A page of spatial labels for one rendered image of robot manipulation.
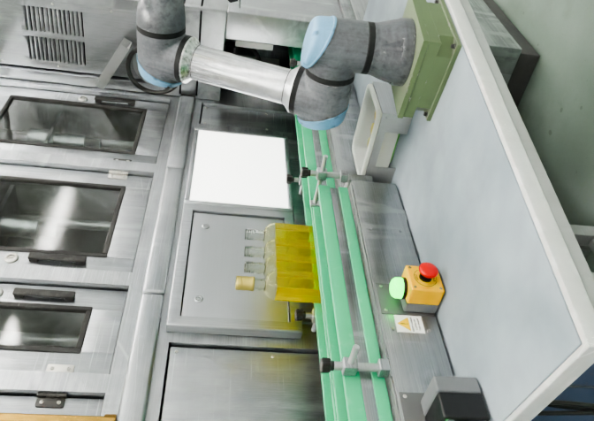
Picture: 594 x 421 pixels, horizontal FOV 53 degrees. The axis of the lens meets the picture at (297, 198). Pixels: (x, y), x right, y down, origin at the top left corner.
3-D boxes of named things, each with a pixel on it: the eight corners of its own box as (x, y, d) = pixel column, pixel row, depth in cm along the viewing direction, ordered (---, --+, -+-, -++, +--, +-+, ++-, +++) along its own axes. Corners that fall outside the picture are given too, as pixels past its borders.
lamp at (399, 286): (399, 287, 126) (385, 287, 126) (405, 272, 124) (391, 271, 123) (403, 303, 123) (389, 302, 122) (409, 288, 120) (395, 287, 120)
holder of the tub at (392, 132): (376, 164, 181) (351, 162, 180) (399, 84, 164) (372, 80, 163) (385, 200, 168) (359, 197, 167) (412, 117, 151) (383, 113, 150)
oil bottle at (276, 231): (338, 242, 164) (262, 236, 161) (342, 226, 160) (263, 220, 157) (340, 256, 159) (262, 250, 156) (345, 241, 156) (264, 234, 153)
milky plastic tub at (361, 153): (378, 149, 178) (350, 147, 177) (398, 83, 164) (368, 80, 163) (389, 185, 164) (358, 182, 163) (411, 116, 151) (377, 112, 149)
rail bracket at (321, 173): (338, 203, 166) (294, 200, 164) (351, 155, 156) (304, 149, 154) (339, 210, 164) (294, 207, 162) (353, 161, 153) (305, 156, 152)
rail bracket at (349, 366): (386, 363, 114) (318, 360, 112) (396, 340, 110) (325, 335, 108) (390, 381, 111) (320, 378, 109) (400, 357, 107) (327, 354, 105)
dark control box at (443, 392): (464, 402, 108) (419, 401, 107) (479, 377, 103) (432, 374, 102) (476, 446, 101) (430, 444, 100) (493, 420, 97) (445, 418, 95)
